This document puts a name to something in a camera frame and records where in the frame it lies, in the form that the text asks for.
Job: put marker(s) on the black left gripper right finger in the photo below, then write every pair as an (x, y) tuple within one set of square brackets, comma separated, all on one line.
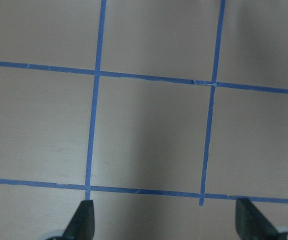
[(251, 224)]

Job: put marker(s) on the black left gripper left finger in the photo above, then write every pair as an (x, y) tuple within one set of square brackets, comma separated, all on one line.
[(82, 224)]

